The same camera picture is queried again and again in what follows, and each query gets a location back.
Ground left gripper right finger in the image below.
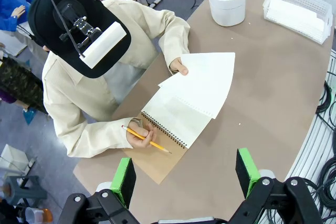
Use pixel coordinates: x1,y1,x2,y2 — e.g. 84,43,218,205
235,147,324,224

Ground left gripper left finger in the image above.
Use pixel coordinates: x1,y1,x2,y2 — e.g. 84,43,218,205
57,157,140,224

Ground yellow pencil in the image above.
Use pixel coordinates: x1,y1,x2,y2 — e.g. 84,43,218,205
121,125,173,155

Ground brown spiral notebook white pages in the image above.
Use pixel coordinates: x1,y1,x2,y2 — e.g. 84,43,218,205
122,84,214,185

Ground person's left forearm beige sleeve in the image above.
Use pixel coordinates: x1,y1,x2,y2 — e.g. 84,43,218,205
158,10,191,71

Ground person's right forearm beige sleeve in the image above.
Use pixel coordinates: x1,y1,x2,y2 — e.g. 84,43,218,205
55,117,142,158

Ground person's right hand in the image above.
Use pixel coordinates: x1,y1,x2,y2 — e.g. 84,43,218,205
126,118,158,149

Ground person's left hand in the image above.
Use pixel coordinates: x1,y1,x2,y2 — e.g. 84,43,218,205
170,57,190,76

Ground white curved base platform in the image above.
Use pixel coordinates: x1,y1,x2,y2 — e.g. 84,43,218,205
285,50,336,183

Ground person in beige shirt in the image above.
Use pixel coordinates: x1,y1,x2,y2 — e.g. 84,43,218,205
41,0,191,158

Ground clear container with orange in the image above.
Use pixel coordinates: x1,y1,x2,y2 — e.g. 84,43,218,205
24,206,54,224

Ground grey plastic stool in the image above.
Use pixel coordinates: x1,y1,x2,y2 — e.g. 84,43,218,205
3,174,48,209

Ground white storage bin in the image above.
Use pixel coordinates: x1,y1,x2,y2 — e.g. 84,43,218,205
0,143,36,174

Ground camouflage patterned garment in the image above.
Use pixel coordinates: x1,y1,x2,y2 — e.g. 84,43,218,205
0,55,50,115

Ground white lidded trash can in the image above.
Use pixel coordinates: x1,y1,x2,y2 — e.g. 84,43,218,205
204,0,246,28

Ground white paper stack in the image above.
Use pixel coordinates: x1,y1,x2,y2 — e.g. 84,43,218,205
267,0,327,40

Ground black baseball cap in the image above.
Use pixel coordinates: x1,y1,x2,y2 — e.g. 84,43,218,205
27,0,132,79

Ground mannequin in blue shirt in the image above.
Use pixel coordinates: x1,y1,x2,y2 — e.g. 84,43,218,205
0,0,35,34

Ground black coiled cable bundle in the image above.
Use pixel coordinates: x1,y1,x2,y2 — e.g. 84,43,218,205
301,153,336,222
314,71,336,133

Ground white head camera box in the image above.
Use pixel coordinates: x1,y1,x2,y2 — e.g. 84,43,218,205
82,21,128,70

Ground black head camera cable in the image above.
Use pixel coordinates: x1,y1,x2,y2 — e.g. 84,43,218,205
45,0,87,59

